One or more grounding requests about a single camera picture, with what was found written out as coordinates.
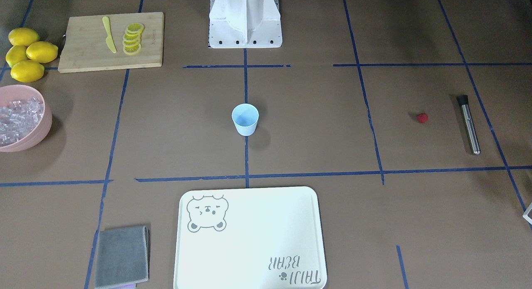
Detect red strawberry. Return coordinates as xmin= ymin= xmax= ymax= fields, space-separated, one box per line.
xmin=416 ymin=113 xmax=428 ymax=124

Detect light blue plastic cup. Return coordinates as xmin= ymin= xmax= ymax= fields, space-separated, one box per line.
xmin=231 ymin=103 xmax=260 ymax=137

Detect pile of clear ice cubes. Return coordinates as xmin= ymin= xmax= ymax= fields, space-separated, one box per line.
xmin=0 ymin=97 xmax=45 ymax=147

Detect white cup rack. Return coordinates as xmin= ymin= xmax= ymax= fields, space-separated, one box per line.
xmin=522 ymin=203 xmax=532 ymax=225

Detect cream bear tray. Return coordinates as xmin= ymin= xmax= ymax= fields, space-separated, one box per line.
xmin=173 ymin=186 xmax=328 ymax=289

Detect lemon slice bottom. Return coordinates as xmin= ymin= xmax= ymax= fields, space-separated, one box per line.
xmin=122 ymin=43 xmax=142 ymax=55

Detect lemon slice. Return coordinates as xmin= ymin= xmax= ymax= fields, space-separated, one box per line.
xmin=122 ymin=38 xmax=141 ymax=47
xmin=125 ymin=22 xmax=145 ymax=35
xmin=122 ymin=32 xmax=141 ymax=42
xmin=122 ymin=43 xmax=142 ymax=55

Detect bamboo cutting board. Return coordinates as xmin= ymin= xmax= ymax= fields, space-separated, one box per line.
xmin=58 ymin=12 xmax=165 ymax=73

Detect lemon slice top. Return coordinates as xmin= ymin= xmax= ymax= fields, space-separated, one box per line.
xmin=125 ymin=22 xmax=145 ymax=35

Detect yellow plastic knife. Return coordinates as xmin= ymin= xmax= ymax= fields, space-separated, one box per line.
xmin=101 ymin=16 xmax=117 ymax=53

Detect grey folded cloth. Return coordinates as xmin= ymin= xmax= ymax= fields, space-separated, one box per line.
xmin=94 ymin=225 xmax=149 ymax=289

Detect yellow lemon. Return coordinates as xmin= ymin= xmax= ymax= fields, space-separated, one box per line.
xmin=5 ymin=46 xmax=29 ymax=68
xmin=8 ymin=27 xmax=40 ymax=47
xmin=25 ymin=41 xmax=59 ymax=63
xmin=11 ymin=60 xmax=45 ymax=83

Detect yellow lemon bottom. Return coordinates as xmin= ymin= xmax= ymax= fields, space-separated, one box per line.
xmin=11 ymin=60 xmax=45 ymax=83

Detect pink bowl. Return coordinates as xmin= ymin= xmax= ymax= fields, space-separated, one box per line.
xmin=0 ymin=84 xmax=52 ymax=152

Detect yellow lemon top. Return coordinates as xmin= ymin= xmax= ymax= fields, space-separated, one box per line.
xmin=8 ymin=27 xmax=40 ymax=47

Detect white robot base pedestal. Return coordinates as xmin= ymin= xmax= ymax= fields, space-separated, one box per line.
xmin=208 ymin=0 xmax=283 ymax=49

